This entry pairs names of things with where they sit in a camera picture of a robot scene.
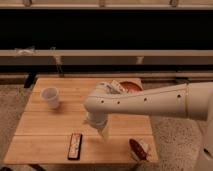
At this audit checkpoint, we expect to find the grey horizontal rail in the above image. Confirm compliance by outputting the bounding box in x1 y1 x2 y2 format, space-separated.
0 49 213 66

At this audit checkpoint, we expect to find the wooden table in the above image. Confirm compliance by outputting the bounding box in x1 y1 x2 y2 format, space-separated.
4 78 158 165

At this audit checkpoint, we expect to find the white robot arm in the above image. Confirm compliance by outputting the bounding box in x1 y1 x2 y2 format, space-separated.
84 82 213 171

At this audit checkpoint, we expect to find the brown and white object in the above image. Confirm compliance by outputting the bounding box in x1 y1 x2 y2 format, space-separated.
129 139 150 162

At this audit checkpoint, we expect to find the orange-brown bowl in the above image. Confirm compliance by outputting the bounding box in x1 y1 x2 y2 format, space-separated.
121 81 142 93

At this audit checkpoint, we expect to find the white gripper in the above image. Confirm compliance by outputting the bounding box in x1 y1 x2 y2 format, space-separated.
84 113 109 140

